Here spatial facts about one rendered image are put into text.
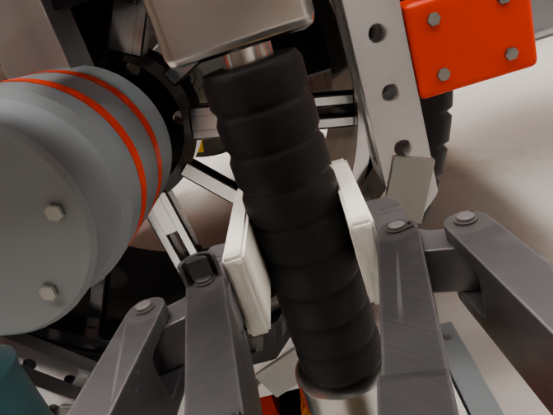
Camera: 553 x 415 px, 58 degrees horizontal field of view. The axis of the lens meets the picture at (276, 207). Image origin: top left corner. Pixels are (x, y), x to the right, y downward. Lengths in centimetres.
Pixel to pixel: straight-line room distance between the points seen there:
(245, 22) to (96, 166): 16
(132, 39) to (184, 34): 34
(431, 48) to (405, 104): 4
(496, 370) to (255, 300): 120
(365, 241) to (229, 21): 8
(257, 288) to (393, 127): 26
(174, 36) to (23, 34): 27
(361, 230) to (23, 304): 21
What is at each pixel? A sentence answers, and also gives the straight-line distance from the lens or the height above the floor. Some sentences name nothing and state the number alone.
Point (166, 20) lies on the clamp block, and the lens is 17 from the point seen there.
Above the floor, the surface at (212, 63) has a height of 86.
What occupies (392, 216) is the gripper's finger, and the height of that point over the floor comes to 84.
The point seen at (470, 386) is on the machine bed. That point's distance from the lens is 120.
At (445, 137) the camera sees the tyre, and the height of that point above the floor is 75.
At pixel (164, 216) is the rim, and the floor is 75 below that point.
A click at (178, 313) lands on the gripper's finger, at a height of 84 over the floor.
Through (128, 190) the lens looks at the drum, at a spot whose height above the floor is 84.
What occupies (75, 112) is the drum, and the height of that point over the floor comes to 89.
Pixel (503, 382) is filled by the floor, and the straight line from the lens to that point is 132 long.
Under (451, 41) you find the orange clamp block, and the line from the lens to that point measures 40.
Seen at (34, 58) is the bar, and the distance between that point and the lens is 43.
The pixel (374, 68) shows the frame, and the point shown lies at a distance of 39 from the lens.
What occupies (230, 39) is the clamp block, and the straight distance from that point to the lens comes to 16.
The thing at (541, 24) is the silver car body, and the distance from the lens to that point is 97.
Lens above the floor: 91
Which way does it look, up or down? 20 degrees down
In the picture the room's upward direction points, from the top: 18 degrees counter-clockwise
